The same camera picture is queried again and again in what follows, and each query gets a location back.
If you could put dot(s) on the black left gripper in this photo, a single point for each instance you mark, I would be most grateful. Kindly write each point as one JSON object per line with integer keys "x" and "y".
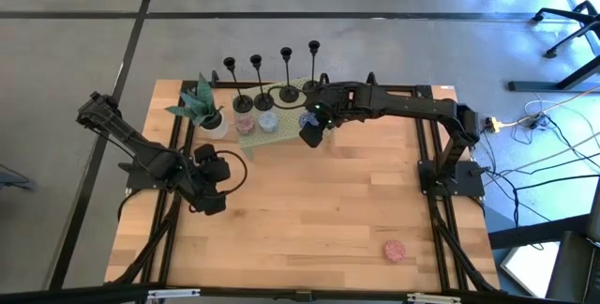
{"x": 211, "y": 203}

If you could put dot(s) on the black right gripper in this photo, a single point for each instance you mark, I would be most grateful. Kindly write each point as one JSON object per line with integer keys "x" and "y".
{"x": 325, "y": 111}

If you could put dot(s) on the blue patterned round tin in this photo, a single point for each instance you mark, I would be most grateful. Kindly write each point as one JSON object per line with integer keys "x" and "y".
{"x": 307, "y": 118}

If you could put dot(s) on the pale teal patterned round tin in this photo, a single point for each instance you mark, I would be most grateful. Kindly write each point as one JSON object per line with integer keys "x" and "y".
{"x": 268, "y": 121}

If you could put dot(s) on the black metal candlestick holder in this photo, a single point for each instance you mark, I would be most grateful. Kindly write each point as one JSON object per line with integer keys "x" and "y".
{"x": 313, "y": 46}
{"x": 243, "y": 104}
{"x": 289, "y": 95}
{"x": 263, "y": 102}

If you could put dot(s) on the maroon patterned round tin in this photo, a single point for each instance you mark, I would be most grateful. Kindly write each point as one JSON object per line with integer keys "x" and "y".
{"x": 244, "y": 125}

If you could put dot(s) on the pink red patterned round tin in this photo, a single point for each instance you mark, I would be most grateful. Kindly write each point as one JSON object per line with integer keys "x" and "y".
{"x": 394, "y": 251}

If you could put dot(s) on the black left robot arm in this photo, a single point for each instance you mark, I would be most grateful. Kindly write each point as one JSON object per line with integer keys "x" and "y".
{"x": 140, "y": 149}

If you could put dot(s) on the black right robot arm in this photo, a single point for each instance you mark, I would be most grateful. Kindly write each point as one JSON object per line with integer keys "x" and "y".
{"x": 398, "y": 104}

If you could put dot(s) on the green perforated metal shelf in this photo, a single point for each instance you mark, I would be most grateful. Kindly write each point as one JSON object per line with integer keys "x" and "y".
{"x": 281, "y": 137}

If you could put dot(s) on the white round plant pot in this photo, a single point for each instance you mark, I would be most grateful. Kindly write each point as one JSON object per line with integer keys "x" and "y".
{"x": 218, "y": 130}

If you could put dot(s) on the green artificial snake plant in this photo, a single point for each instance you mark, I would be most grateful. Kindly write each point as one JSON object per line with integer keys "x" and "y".
{"x": 199, "y": 104}

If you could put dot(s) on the black aluminium crossbeam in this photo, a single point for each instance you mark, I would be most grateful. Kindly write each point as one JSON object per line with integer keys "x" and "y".
{"x": 300, "y": 296}

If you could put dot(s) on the white yellow power strip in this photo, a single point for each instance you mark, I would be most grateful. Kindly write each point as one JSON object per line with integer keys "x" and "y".
{"x": 492, "y": 125}

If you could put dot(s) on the black power adapter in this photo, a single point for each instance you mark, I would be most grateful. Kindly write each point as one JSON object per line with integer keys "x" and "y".
{"x": 538, "y": 121}

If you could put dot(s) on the black table leg base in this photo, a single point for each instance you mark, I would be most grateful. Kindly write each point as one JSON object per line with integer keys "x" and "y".
{"x": 539, "y": 86}

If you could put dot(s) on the black floor beam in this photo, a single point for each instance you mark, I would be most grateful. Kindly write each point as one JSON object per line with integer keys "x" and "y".
{"x": 529, "y": 236}

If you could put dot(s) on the white flat board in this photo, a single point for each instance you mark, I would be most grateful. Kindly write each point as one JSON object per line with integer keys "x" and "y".
{"x": 529, "y": 266}

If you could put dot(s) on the grey office chair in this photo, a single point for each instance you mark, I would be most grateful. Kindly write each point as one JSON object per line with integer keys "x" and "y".
{"x": 576, "y": 271}

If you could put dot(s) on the black office chair base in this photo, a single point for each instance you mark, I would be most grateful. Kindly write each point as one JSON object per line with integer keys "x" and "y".
{"x": 586, "y": 15}

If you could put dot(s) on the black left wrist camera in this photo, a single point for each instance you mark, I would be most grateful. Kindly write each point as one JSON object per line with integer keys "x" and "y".
{"x": 213, "y": 168}

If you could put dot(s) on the black frame clamp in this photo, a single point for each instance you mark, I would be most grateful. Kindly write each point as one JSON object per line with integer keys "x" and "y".
{"x": 215, "y": 78}
{"x": 371, "y": 78}

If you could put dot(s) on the silver metal bracket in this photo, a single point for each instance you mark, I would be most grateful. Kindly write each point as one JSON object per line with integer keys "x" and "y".
{"x": 433, "y": 298}
{"x": 173, "y": 293}

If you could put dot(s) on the black aluminium table frame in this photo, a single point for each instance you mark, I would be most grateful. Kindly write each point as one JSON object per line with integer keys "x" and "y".
{"x": 424, "y": 144}

